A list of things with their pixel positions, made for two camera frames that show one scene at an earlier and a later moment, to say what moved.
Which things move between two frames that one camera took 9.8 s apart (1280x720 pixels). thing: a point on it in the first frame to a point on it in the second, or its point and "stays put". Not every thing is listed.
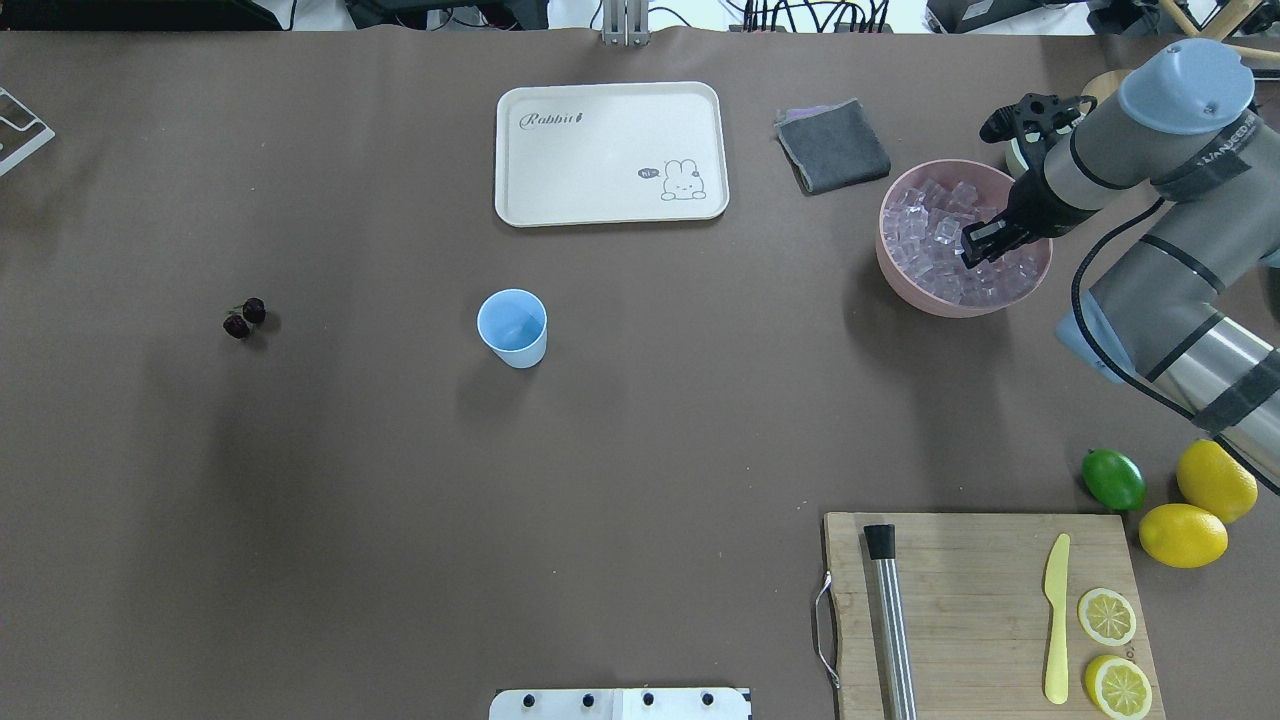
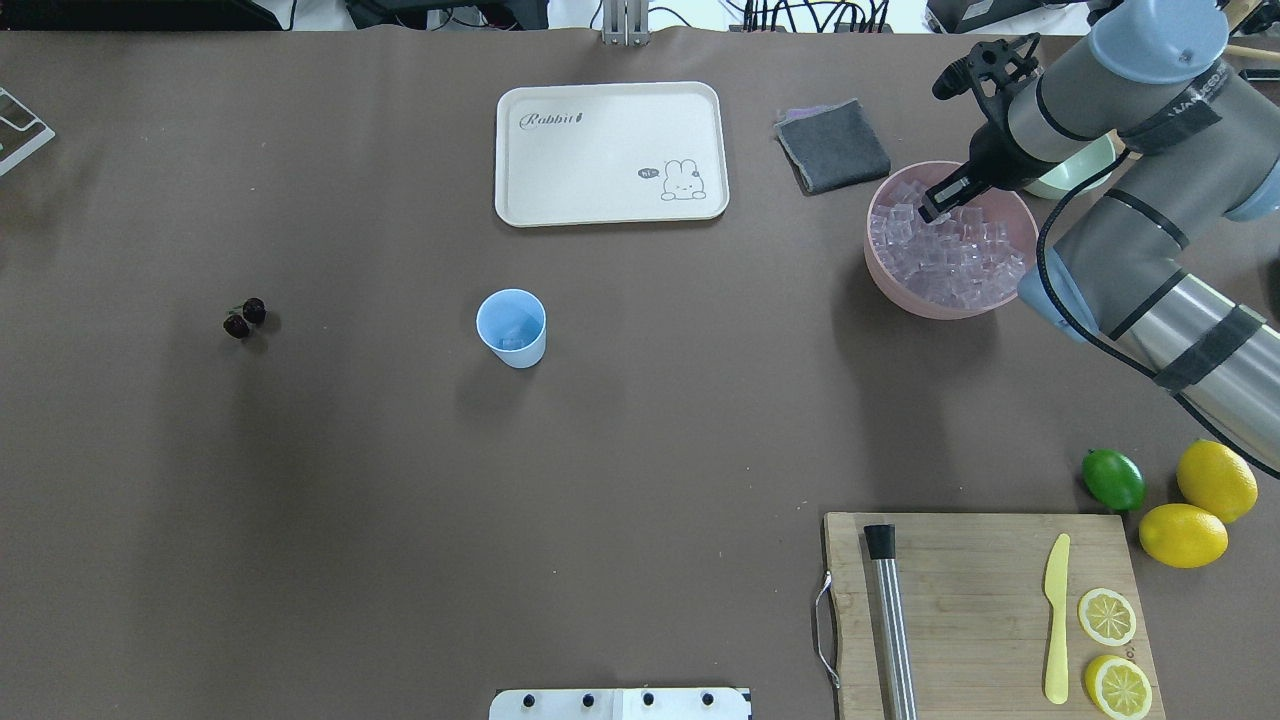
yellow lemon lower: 1182,536 stays put
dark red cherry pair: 238,325 stays put
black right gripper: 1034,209 to 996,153
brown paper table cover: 351,374 stays put
